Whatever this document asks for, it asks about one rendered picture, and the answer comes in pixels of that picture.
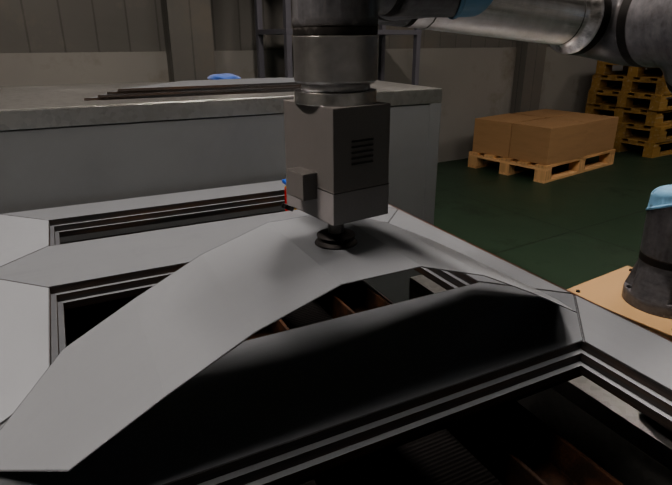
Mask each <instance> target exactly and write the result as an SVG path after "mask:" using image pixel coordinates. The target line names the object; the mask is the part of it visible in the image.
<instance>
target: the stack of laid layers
mask: <svg viewBox="0 0 672 485"><path fill-rule="evenodd" d="M282 203H285V191H284V190H282V191H274V192H266V193H259V194H251V195H243V196H236V197H228V198H220V199H212V200H205V201H197V202H189V203H181V204H174V205H166V206H158V207H150V208H143V209H135V210H127V211H119V212H112V213H104V214H96V215H88V216H81V217H73V218H65V219H58V220H50V221H49V246H52V245H59V244H60V237H66V236H73V235H80V234H87V233H94V232H101V231H108V230H115V229H122V228H129V227H136V226H144V225H151V224H158V223H165V222H172V221H179V220H186V219H193V218H200V217H207V216H214V215H221V214H228V213H235V212H242V211H249V210H256V209H263V208H270V207H277V206H281V205H282ZM186 264H187V263H184V264H179V265H173V266H167V267H162V268H156V269H150V270H145V271H139V272H133V273H128V274H122V275H116V276H111V277H105V278H100V279H94V280H88V281H83V282H77V283H71V284H66V285H60V286H54V287H49V311H50V365H51V364H52V362H53V361H54V360H55V358H56V357H57V356H58V355H59V353H60V352H61V351H62V349H64V348H65V347H67V344H66V327H65V311H64V310H66V309H71V308H76V307H81V306H86V305H92V304H97V303H102V302H107V301H112V300H117V299H122V298H128V297H133V296H138V295H140V294H142V293H143V292H145V291H146V290H148V289H149V288H151V287H152V286H154V285H155V284H157V283H158V282H160V281H161V280H163V279H164V278H166V277H168V276H169V275H171V274H172V273H174V272H175V271H177V270H178V269H180V268H181V267H183V266H184V265H186ZM414 270H416V271H417V272H419V273H421V274H422V275H424V276H425V277H427V278H428V279H430V280H432V281H433V282H435V283H436V284H438V285H440V286H441V287H443V288H444V289H446V291H442V292H438V293H434V294H430V295H426V296H422V297H418V298H414V299H410V300H406V301H402V302H398V303H394V304H390V305H386V306H382V307H378V308H374V309H370V310H366V311H362V312H358V313H354V314H350V315H346V316H342V317H338V318H334V319H330V320H326V321H322V322H318V323H314V324H310V325H306V326H302V327H298V328H294V329H290V330H286V331H282V332H278V333H274V334H270V335H266V336H262V337H258V338H254V339H250V340H246V341H244V342H242V343H241V344H240V345H238V346H237V347H235V348H234V349H233V350H231V351H230V352H229V353H227V354H226V355H224V356H223V357H222V358H220V359H219V360H217V361H216V362H215V363H213V364H212V365H210V366H209V367H208V368H206V369H205V370H203V371H202V372H201V373H199V374H198V375H196V376H195V377H194V378H192V379H191V380H189V381H188V382H187V383H185V384H184V385H183V386H181V387H180V388H178V389H177V390H176V391H174V392H173V393H171V394H170V395H169V396H167V397H166V398H165V399H163V400H162V401H161V402H159V403H158V404H157V405H155V406H154V407H153V408H151V409H150V410H149V411H148V412H146V413H145V414H144V415H142V416H141V417H140V418H138V419H137V420H136V421H135V422H133V423H132V424H131V425H129V426H128V427H127V428H125V429H124V430H123V431H122V432H120V433H119V434H118V435H116V436H115V437H114V438H112V439H111V440H110V441H108V442H107V443H106V444H105V445H103V446H102V447H101V448H99V449H98V450H97V451H95V452H94V453H93V454H92V455H90V456H89V457H88V458H86V459H85V460H84V461H82V462H81V463H80V464H79V465H77V466H76V467H75V468H73V469H72V470H71V471H69V472H0V485H290V484H292V483H295V482H297V481H300V480H303V479H305V478H308V477H311V476H313V475H316V474H318V473H321V472H324V471H326V470H329V469H331V468H334V467H337V466H339V465H342V464H345V463H347V462H350V461H352V460H355V459H358V458H360V457H363V456H365V455H368V454H371V453H373V452H376V451H378V450H381V449H384V448H386V447H389V446H392V445H394V444H397V443H399V442H402V441H405V440H407V439H410V438H412V437H415V436H418V435H420V434H423V433H426V432H428V431H431V430H433V429H436V428H439V427H441V426H444V425H446V424H449V423H452V422H454V421H457V420H460V419H462V418H465V417H467V416H470V415H473V414H475V413H478V412H480V411H483V410H486V409H488V408H491V407H494V406H496V405H499V404H501V403H504V402H507V401H509V400H512V399H514V398H517V397H520V396H522V395H525V394H528V393H530V392H533V391H535V390H538V389H541V388H543V387H546V386H548V385H551V384H554V383H556V382H559V381H562V380H564V379H567V378H569V377H572V376H575V375H577V374H581V375H583V376H584V377H586V378H587V379H589V380H591V381H592V382H594V383H595V384H597V385H598V386H600V387H602V388H603V389H605V390H606V391H608V392H610V393H611V394H613V395H614V396H616V397H618V398H619V399H621V400H622V401H624V402H625V403H627V404H629V405H630V406H632V407H633V408H635V409H637V410H638V411H640V412H641V413H643V414H645V415H646V416H648V417H649V418H651V419H652V420H654V421H656V422H657V423H659V424H660V425H662V426H664V427H665V428H667V429H668V430H670V431H672V391H671V390H669V389H667V388H665V387H664V386H662V385H660V384H658V383H657V382H655V381H653V380H651V379H649V378H648V377H646V376H644V375H642V374H641V373H639V372H637V371H635V370H633V369H632V368H630V367H628V366H626V365H625V364H623V363H621V362H619V361H618V360H616V359H614V358H612V357H610V356H609V355H607V354H605V353H603V352H602V351H600V350H598V349H596V348H595V347H593V346H591V345H589V344H587V343H586V342H584V337H583V333H582V328H581V323H580V318H579V313H578V309H577V304H576V299H575V296H574V295H573V294H571V293H563V292H555V291H547V290H540V289H537V290H539V291H541V292H543V293H545V294H547V295H549V296H551V297H553V298H555V299H557V300H559V301H561V302H562V303H564V304H565V305H567V306H568V307H570V308H571V309H573V310H574V311H576V312H577V313H576V312H573V311H571V310H569V309H567V308H564V307H562V306H560V305H558V304H555V303H553V302H551V301H549V300H546V299H544V298H542V297H539V296H537V295H535V294H532V293H530V292H527V291H524V290H521V289H518V288H516V287H513V286H509V285H501V284H493V283H486V282H478V281H476V280H474V279H472V278H470V277H469V276H467V275H465V274H463V273H458V272H451V271H444V270H437V269H430V268H422V267H421V268H416V269H414Z"/></svg>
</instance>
